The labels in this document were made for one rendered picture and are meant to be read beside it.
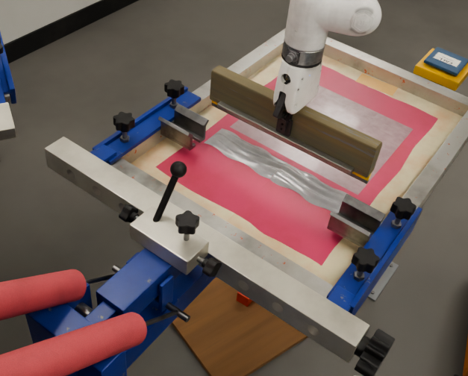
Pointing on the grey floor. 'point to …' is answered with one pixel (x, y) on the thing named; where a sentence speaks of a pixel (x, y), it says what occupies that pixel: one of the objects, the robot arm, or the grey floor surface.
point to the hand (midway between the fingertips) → (289, 121)
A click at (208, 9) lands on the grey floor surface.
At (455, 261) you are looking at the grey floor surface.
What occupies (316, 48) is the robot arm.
